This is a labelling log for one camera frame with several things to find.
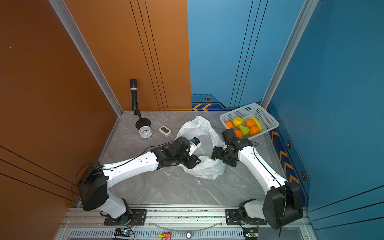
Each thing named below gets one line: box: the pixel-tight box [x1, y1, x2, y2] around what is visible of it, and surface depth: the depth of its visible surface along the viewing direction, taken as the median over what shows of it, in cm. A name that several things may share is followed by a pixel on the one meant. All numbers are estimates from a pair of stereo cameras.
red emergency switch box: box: [162, 233, 172, 240], surface depth 68 cm
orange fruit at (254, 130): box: [249, 126, 260, 137], surface depth 104 cm
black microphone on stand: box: [130, 78, 151, 130], surface depth 98 cm
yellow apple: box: [232, 116, 244, 128], surface depth 107 cm
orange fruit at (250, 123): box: [245, 119, 256, 128], surface depth 110 cm
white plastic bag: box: [178, 116, 226, 180], surface depth 87 cm
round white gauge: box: [139, 125, 153, 139], surface depth 105 cm
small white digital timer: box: [158, 125, 172, 137], surface depth 107 cm
